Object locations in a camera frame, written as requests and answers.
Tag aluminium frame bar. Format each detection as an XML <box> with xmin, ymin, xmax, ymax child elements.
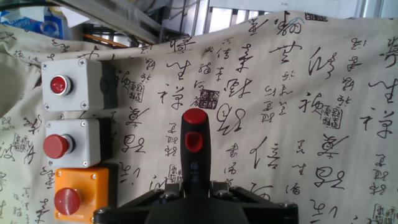
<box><xmin>52</xmin><ymin>0</ymin><xmax>190</xmax><ymax>45</ymax></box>

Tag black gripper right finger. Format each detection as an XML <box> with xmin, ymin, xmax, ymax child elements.
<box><xmin>208</xmin><ymin>180</ymin><xmax>299</xmax><ymax>224</ymax></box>

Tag orange emergency stop box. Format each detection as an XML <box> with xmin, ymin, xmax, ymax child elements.
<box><xmin>53</xmin><ymin>166</ymin><xmax>118</xmax><ymax>223</ymax></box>

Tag grey box flat red button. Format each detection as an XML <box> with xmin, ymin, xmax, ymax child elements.
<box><xmin>41</xmin><ymin>57</ymin><xmax>118</xmax><ymax>112</ymax></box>

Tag black ladle with red ring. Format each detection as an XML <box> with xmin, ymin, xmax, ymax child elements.
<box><xmin>180</xmin><ymin>108</ymin><xmax>212</xmax><ymax>197</ymax></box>

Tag blue white package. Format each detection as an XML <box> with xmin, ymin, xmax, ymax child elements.
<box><xmin>0</xmin><ymin>6</ymin><xmax>91</xmax><ymax>40</ymax></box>

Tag beige calligraphy print tablecloth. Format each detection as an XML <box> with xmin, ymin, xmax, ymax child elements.
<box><xmin>0</xmin><ymin>11</ymin><xmax>398</xmax><ymax>224</ymax></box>

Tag orange rod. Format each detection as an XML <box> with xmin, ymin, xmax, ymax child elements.
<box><xmin>83</xmin><ymin>33</ymin><xmax>129</xmax><ymax>49</ymax></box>

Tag grey box red mushroom button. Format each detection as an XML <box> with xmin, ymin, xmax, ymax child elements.
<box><xmin>42</xmin><ymin>117</ymin><xmax>113</xmax><ymax>169</ymax></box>

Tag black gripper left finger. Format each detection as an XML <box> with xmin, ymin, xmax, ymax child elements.
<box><xmin>93</xmin><ymin>182</ymin><xmax>186</xmax><ymax>224</ymax></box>

